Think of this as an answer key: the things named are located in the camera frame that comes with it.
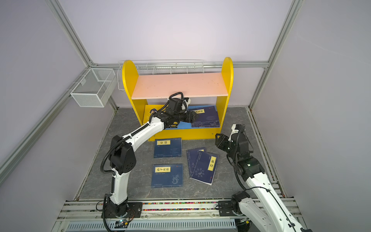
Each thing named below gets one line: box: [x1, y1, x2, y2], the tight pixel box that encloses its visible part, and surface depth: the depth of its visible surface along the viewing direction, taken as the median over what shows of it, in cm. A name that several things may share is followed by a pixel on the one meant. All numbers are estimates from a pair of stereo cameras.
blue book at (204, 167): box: [190, 150, 220, 186], surface depth 88 cm
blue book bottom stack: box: [150, 163, 184, 189], surface depth 86 cm
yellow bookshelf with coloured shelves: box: [122, 57, 234, 142], surface depth 79 cm
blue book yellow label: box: [153, 137, 182, 159], surface depth 98 cm
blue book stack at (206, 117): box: [190, 105, 220, 128], surface depth 95 cm
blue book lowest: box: [185, 146, 206, 178], surface depth 93 cm
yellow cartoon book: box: [142, 104, 165, 124], surface depth 93 cm
